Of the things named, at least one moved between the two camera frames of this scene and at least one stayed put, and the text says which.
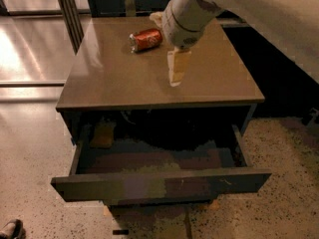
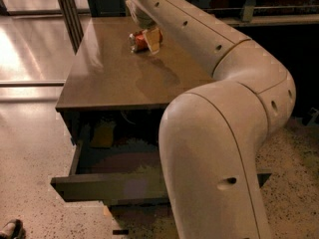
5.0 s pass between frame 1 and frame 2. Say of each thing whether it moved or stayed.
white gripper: moved
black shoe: stayed
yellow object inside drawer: stayed
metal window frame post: stayed
